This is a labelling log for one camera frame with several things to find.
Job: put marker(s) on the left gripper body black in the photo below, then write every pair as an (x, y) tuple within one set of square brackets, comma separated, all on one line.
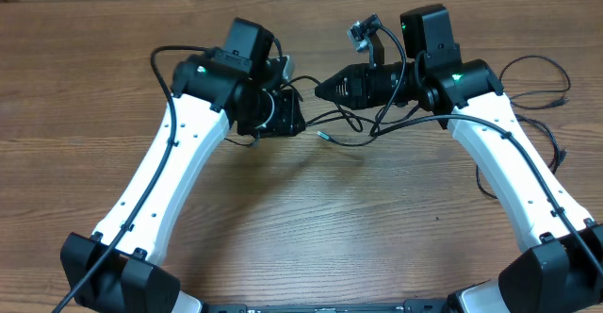
[(284, 118)]

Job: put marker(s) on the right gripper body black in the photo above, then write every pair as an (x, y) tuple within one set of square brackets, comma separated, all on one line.
[(369, 88)]

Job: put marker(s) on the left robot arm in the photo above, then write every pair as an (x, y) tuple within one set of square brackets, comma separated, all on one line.
[(238, 87)]

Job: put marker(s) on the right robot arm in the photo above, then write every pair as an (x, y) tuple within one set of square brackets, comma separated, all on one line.
[(559, 268)]

